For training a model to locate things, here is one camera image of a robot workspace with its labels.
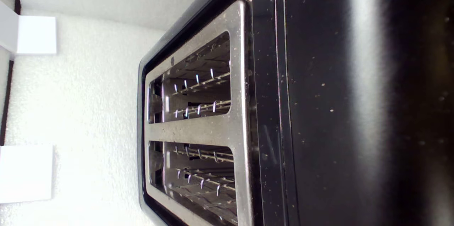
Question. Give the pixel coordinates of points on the black two-slot toaster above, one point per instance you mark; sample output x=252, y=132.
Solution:
x=319, y=112

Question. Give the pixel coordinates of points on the white wall clip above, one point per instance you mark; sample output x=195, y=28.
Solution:
x=26, y=172
x=35, y=34

